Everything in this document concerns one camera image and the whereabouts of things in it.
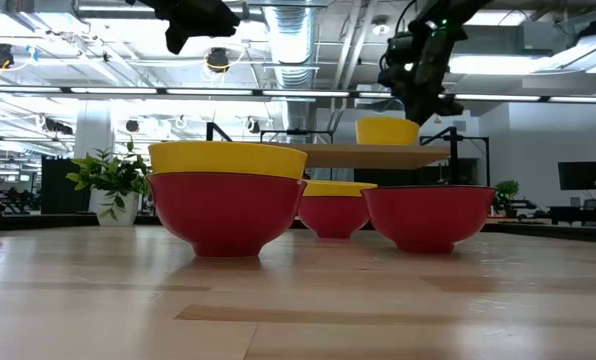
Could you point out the black computer monitor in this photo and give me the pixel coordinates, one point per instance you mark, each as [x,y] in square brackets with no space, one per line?
[582,175]

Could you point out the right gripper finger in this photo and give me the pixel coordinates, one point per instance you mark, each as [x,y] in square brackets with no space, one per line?
[450,105]
[420,107]

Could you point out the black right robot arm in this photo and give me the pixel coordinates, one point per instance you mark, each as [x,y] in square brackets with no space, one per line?
[453,10]

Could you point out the green leafy potted plant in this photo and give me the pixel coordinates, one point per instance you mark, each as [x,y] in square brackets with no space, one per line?
[110,175]

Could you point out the yellow plastic bowl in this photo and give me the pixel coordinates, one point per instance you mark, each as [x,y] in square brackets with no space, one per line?
[385,132]
[338,188]
[228,157]

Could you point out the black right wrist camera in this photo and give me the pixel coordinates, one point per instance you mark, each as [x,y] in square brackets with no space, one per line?
[395,55]

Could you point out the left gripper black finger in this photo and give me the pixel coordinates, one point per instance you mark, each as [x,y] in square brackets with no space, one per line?
[177,40]

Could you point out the red bowl with floral inside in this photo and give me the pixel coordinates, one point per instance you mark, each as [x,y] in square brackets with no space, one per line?
[225,215]
[428,220]
[333,217]

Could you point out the long ceiling light strip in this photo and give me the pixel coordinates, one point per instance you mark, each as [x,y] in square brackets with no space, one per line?
[208,91]

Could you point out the white plant pot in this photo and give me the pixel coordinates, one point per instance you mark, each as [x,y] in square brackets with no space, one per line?
[125,212]

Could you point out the black cabinet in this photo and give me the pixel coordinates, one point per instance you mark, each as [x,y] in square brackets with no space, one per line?
[60,185]

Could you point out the white column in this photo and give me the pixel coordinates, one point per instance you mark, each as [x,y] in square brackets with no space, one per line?
[94,130]

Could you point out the small green background plant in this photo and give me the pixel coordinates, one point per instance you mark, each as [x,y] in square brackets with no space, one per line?
[507,192]

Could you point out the silver ventilation duct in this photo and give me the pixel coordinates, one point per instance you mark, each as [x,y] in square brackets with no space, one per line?
[293,50]

